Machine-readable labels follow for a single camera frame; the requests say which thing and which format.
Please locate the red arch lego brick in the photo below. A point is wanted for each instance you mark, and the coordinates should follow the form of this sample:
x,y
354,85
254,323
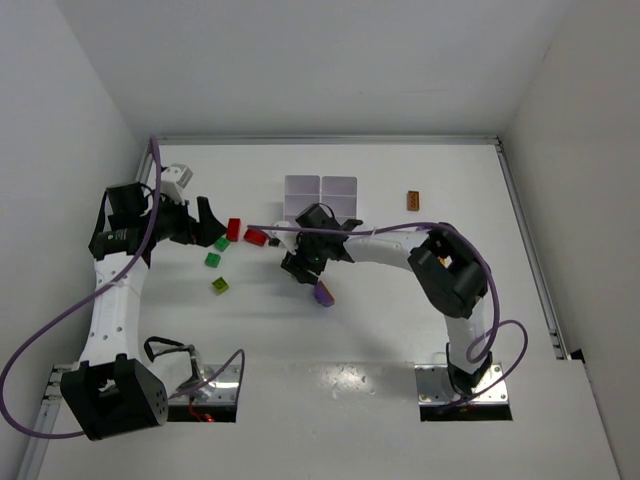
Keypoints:
x,y
255,237

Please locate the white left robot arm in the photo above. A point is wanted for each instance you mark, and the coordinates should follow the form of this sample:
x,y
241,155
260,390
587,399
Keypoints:
x,y
121,384

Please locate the white divided storage box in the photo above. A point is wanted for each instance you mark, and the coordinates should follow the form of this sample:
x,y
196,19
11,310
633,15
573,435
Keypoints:
x,y
339,193

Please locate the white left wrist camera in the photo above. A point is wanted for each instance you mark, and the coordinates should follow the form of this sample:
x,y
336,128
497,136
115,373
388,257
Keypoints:
x,y
174,180

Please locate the orange lego brick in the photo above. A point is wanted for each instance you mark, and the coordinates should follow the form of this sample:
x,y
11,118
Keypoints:
x,y
413,201

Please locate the metal base plate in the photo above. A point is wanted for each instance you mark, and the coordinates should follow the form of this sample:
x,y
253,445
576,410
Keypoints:
x,y
219,392
437,387

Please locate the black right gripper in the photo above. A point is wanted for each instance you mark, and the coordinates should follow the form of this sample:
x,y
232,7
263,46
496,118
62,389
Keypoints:
x,y
298,265

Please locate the purple half-round lego piece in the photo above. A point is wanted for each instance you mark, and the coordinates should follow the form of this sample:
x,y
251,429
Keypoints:
x,y
322,295

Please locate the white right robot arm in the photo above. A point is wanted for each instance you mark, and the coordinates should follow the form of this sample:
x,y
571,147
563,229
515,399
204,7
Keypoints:
x,y
448,271

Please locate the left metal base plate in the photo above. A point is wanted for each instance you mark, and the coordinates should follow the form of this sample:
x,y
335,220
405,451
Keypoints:
x,y
219,392

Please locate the small green lego brick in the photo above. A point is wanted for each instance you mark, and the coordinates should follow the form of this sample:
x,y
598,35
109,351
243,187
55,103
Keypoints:
x,y
221,244

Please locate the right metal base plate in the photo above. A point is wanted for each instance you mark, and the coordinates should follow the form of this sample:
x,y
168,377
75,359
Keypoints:
x,y
437,387

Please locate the yellow-green lego brick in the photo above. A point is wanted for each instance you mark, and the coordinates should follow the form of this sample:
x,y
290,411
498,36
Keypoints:
x,y
220,285

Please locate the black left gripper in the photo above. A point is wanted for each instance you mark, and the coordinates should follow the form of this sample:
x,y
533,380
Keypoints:
x,y
191,226

